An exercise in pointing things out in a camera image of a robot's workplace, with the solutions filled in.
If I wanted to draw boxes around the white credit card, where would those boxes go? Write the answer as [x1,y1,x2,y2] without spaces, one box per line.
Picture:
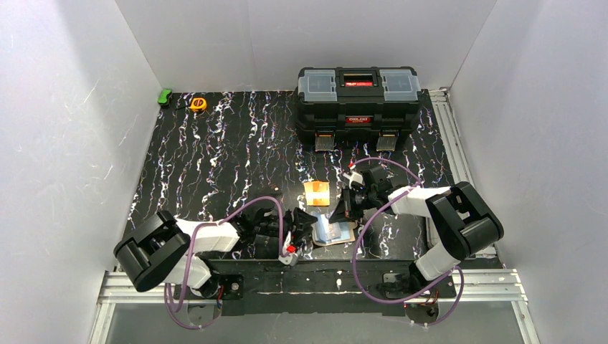
[325,223,342,242]

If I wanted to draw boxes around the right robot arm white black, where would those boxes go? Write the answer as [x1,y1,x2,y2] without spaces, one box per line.
[329,167,504,290]

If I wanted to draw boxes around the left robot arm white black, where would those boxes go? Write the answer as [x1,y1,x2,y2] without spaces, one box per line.
[113,204,318,294]

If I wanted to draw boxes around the black toolbox with red label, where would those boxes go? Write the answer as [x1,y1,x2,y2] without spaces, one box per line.
[295,67,429,152]

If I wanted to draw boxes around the yellow tape measure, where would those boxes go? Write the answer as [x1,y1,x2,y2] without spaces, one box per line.
[189,97,207,113]

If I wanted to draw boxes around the green small object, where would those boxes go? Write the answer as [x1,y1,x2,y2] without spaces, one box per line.
[157,89,173,107]

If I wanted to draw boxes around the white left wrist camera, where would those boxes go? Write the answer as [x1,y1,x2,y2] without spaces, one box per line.
[278,242,299,266]

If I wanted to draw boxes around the aluminium frame rail right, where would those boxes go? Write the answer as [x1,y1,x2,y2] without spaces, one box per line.
[429,87,498,259]

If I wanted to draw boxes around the aluminium frame rail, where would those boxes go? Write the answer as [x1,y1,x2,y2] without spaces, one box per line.
[429,87,498,259]
[97,269,539,343]

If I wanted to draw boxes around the aluminium frame rail front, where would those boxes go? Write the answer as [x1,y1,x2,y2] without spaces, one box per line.
[97,269,539,343]

